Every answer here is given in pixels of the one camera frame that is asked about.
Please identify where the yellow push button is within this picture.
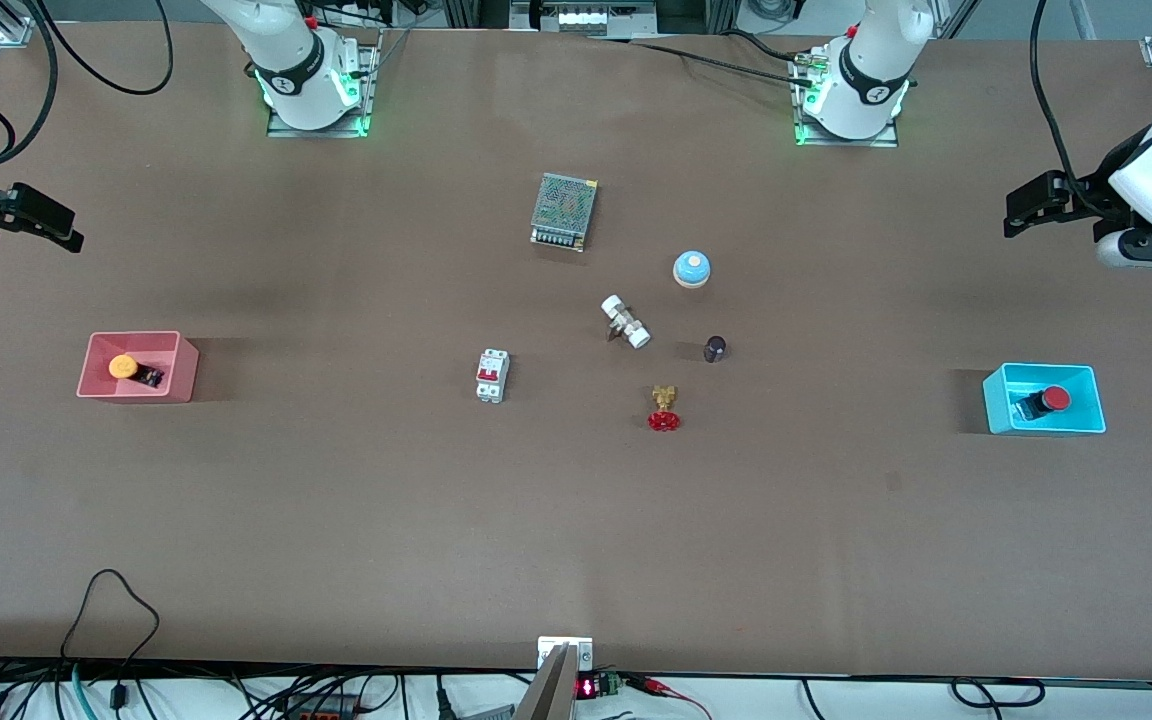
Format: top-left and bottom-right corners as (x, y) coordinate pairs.
(108, 354), (166, 390)

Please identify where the red push button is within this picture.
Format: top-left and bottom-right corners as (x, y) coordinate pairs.
(1013, 385), (1073, 423)

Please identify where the pink plastic bin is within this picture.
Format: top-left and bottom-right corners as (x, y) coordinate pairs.
(76, 331), (200, 404)

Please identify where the cyan plastic bin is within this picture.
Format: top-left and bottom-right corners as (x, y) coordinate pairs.
(982, 363), (1107, 437)

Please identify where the white pipe fitting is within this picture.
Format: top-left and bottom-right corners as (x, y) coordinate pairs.
(600, 294), (653, 350)

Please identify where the metal mesh power supply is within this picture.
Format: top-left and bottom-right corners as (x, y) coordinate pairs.
(529, 172), (599, 253)

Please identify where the white red circuit breaker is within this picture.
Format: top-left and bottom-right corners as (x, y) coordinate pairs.
(476, 348), (511, 404)

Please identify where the grey device with lights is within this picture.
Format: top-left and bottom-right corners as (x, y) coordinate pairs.
(511, 0), (657, 38)

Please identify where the grey metal bar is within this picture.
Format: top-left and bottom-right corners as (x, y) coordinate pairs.
(513, 644), (577, 720)

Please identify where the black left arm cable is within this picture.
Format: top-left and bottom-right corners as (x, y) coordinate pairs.
(1029, 0), (1112, 216)

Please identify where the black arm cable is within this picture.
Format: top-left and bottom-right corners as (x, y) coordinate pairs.
(1029, 0), (1112, 216)
(0, 0), (174, 169)

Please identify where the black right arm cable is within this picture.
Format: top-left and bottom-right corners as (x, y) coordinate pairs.
(0, 0), (174, 169)

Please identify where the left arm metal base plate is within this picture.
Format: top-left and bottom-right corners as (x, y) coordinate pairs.
(794, 50), (900, 149)

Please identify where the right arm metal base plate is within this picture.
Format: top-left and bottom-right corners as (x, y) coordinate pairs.
(266, 45), (380, 139)

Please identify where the black cable on table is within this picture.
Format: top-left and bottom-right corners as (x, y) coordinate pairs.
(586, 28), (829, 89)

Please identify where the thin black looped cable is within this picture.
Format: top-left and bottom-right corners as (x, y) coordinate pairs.
(60, 569), (160, 711)

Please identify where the brass valve red handle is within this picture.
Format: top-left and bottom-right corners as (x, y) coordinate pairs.
(647, 384), (682, 433)

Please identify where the black coiled cable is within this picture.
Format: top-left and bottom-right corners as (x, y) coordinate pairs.
(951, 678), (1047, 707)

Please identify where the red clip wire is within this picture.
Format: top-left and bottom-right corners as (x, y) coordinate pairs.
(626, 676), (712, 720)

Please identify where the silver mounting bracket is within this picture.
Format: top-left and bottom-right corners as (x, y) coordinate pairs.
(537, 636), (595, 673)

